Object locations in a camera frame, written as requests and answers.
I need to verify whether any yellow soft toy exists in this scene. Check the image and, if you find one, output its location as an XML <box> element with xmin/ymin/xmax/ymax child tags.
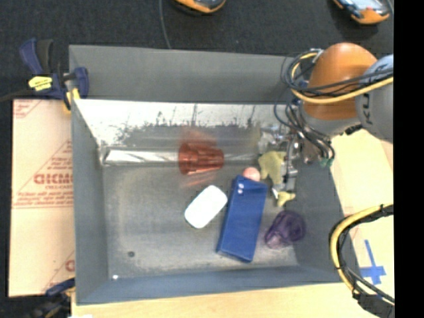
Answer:
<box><xmin>257</xmin><ymin>150</ymin><xmax>297</xmax><ymax>208</ymax></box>

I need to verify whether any pink ball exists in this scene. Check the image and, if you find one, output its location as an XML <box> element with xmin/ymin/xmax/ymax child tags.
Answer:
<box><xmin>241</xmin><ymin>166</ymin><xmax>262</xmax><ymax>182</ymax></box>

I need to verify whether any clear purple plastic cup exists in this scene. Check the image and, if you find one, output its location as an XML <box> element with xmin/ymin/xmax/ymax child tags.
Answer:
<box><xmin>264</xmin><ymin>209</ymin><xmax>307</xmax><ymax>250</ymax></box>

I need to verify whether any blue box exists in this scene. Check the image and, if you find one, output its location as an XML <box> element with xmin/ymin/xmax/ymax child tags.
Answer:
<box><xmin>215</xmin><ymin>174</ymin><xmax>269</xmax><ymax>264</ymax></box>

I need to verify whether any white oval soap bar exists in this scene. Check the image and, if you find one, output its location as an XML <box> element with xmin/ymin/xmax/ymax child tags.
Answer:
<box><xmin>184</xmin><ymin>184</ymin><xmax>229</xmax><ymax>230</ymax></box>

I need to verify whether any clear red plastic cup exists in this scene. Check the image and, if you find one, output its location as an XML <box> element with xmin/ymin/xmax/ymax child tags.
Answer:
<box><xmin>178</xmin><ymin>142</ymin><xmax>225</xmax><ymax>176</ymax></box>

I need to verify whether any grey metal bin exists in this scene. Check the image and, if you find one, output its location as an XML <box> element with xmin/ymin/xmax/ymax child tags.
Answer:
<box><xmin>68</xmin><ymin>44</ymin><xmax>361</xmax><ymax>306</ymax></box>

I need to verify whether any brown cardboard board red print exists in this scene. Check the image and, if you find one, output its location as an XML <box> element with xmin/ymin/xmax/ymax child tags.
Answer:
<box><xmin>7</xmin><ymin>98</ymin><xmax>76</xmax><ymax>298</ymax></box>

